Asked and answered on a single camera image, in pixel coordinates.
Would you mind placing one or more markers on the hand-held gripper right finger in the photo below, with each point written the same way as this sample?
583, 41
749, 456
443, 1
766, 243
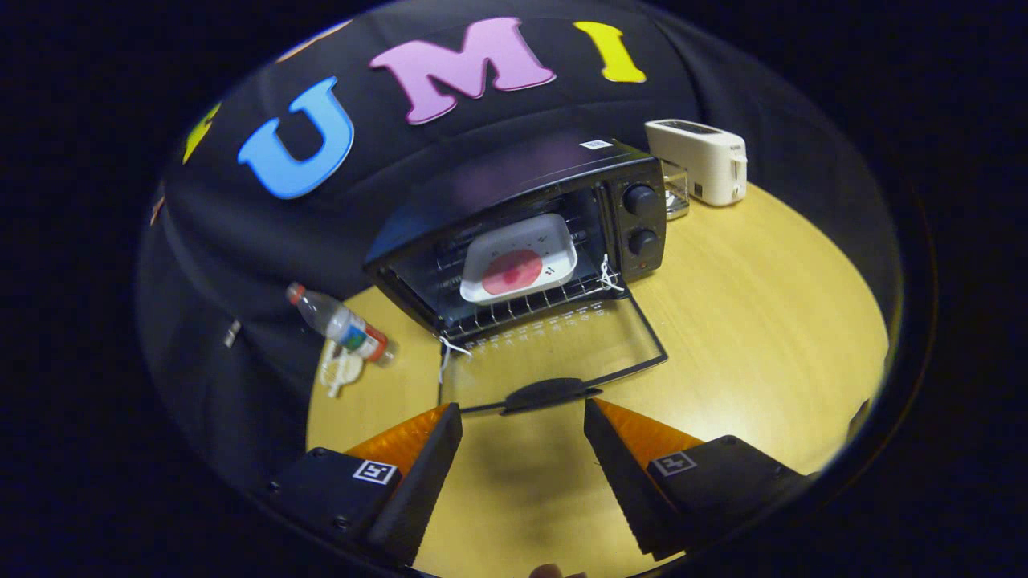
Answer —
618, 482

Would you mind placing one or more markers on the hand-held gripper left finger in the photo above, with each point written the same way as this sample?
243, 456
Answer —
430, 474

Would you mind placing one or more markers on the pink round meat slice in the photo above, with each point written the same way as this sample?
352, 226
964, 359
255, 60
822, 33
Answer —
512, 271

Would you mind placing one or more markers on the white square plate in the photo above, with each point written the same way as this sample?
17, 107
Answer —
522, 237

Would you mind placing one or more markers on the black toaster oven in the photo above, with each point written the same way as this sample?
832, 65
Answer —
498, 177

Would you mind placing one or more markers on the white pop-up toaster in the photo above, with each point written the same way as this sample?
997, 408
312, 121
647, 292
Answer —
699, 156

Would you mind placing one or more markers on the small white dish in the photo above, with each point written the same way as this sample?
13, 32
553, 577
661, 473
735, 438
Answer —
339, 371

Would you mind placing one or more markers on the clear plastic bottle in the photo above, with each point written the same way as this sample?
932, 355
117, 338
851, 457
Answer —
341, 323

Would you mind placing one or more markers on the silver cloth clip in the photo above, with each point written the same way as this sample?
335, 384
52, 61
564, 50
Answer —
232, 333

